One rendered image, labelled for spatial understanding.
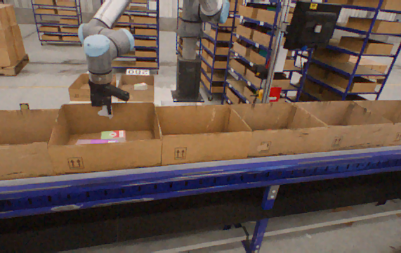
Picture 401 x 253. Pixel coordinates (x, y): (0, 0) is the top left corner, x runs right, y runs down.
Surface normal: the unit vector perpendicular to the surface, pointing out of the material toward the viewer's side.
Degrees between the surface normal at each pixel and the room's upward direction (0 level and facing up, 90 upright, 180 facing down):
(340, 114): 90
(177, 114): 90
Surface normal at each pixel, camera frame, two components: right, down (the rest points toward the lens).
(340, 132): 0.24, 0.49
